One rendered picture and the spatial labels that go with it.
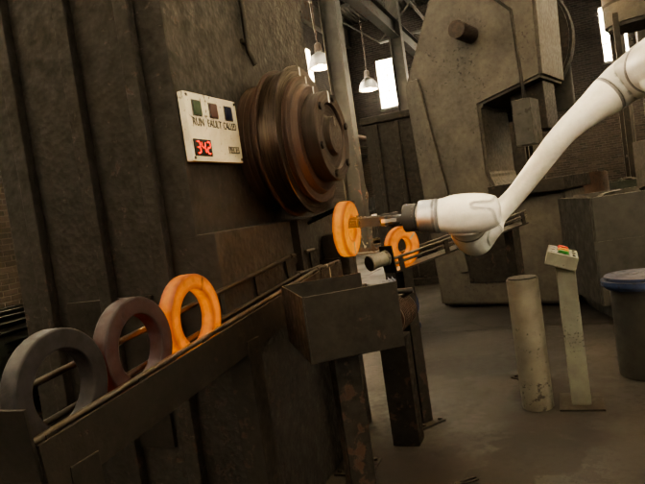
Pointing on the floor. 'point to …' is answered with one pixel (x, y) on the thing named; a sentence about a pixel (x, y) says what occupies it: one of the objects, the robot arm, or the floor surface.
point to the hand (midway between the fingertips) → (346, 223)
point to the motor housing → (403, 385)
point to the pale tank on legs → (621, 17)
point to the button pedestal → (573, 336)
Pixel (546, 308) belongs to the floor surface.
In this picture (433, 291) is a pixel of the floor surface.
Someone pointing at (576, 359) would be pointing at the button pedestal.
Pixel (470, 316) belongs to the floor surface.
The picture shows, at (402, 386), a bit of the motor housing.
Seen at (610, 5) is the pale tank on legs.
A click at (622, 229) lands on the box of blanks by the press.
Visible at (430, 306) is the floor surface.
